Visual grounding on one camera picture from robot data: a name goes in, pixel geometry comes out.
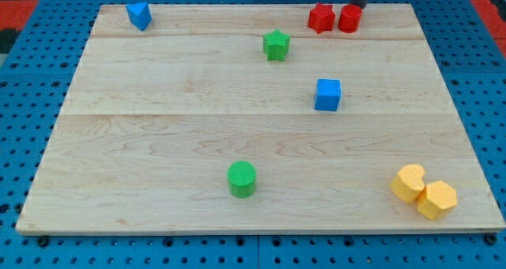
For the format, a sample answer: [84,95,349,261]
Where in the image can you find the red cylinder block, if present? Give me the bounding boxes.
[338,4,362,33]

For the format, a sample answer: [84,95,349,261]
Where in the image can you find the red star block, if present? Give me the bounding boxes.
[308,2,336,34]

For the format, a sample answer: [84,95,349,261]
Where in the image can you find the green star block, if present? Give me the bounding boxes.
[262,29,291,62]

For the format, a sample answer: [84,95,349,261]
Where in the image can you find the blue cube block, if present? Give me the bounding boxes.
[314,78,342,112]

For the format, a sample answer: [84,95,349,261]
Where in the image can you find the yellow heart block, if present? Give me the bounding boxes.
[391,164,425,203]

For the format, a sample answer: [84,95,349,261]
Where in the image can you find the green cylinder block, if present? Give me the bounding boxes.
[227,161,256,199]

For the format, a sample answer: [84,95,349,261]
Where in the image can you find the yellow hexagon block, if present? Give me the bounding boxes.
[417,180,458,221]

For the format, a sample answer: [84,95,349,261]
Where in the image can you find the blue triangle block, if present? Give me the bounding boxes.
[126,2,152,31]

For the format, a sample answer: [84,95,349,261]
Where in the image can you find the wooden board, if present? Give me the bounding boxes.
[17,4,505,236]

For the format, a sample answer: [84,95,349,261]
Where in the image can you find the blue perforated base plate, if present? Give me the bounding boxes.
[1,0,505,268]

